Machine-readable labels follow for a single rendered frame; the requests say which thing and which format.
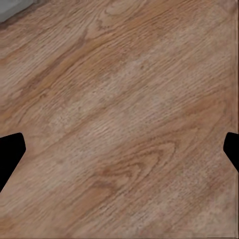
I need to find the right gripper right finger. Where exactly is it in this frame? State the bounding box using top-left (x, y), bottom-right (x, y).
top-left (223, 132), bottom-right (239, 172)

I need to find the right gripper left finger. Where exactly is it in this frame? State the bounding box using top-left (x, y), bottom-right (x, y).
top-left (0, 132), bottom-right (26, 192)

